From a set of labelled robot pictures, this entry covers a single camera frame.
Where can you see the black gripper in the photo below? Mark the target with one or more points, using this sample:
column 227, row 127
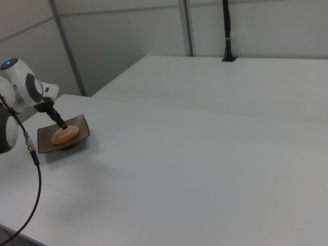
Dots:
column 45, row 106

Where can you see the round orange-brown bread bun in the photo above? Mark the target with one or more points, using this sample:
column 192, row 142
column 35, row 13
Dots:
column 65, row 134

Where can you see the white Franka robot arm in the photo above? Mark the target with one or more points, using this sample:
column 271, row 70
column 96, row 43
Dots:
column 20, row 77

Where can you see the square brown ceramic plate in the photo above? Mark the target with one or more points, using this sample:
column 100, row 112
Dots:
column 77, row 128

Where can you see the black stand pole with base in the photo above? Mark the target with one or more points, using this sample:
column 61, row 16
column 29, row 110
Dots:
column 227, row 28

